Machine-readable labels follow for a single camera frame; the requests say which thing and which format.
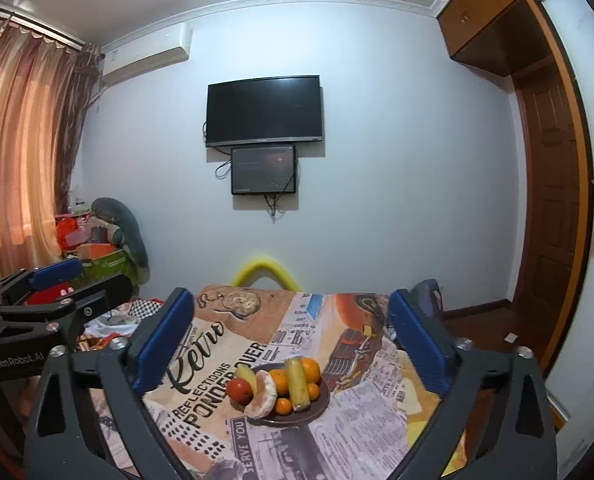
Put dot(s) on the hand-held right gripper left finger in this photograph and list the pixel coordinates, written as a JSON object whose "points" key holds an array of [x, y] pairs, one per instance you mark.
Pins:
{"points": [[162, 345]]}

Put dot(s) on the dark purple plate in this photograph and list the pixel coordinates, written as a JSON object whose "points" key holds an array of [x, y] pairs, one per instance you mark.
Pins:
{"points": [[312, 410]]}

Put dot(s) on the wooden overhead cabinet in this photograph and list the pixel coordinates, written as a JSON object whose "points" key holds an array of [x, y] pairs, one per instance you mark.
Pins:
{"points": [[492, 15]]}

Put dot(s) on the orange striped curtain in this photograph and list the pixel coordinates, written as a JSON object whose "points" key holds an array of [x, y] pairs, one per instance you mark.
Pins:
{"points": [[22, 160]]}

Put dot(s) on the green-yellow banana piece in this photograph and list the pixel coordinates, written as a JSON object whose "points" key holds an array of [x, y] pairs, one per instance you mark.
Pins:
{"points": [[246, 377]]}

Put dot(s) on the brown wooden door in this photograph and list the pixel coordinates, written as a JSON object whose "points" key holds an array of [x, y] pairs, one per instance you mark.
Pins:
{"points": [[552, 220]]}

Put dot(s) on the yellow banana piece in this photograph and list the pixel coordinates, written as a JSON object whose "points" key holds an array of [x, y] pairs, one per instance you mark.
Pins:
{"points": [[297, 385]]}

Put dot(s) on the white paper scrap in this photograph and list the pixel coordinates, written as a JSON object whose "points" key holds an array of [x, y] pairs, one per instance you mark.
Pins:
{"points": [[512, 337]]}

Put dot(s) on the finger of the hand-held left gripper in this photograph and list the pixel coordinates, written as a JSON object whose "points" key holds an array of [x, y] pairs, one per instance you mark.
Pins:
{"points": [[57, 272], [102, 297]]}

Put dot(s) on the printed blanket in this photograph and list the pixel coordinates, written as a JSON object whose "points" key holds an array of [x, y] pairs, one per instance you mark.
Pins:
{"points": [[357, 410]]}

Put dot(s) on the peeled orange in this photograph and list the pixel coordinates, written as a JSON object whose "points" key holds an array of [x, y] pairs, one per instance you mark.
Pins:
{"points": [[262, 395]]}

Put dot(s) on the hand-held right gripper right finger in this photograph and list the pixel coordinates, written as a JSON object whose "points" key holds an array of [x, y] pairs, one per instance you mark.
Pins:
{"points": [[419, 345]]}

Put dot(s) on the white air conditioner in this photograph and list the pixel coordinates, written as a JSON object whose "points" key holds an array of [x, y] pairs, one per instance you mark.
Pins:
{"points": [[147, 55]]}

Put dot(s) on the yellow foam tube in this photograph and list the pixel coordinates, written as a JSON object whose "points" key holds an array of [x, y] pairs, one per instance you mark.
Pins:
{"points": [[264, 266]]}

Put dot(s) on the black wall television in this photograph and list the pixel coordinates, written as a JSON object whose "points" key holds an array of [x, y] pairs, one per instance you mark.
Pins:
{"points": [[264, 110]]}

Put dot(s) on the red tomato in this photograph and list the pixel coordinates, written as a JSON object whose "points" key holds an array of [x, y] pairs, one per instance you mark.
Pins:
{"points": [[239, 391]]}

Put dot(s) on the orange gift box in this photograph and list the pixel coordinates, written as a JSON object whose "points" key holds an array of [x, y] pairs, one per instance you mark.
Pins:
{"points": [[94, 250]]}

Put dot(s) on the dark blue backpack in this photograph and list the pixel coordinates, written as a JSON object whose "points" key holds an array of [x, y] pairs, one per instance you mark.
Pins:
{"points": [[429, 300]]}

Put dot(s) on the yellow blanket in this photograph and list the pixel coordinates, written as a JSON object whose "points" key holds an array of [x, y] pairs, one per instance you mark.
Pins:
{"points": [[417, 405]]}

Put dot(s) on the small black wall monitor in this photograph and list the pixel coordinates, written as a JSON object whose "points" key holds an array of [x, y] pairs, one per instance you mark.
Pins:
{"points": [[263, 170]]}

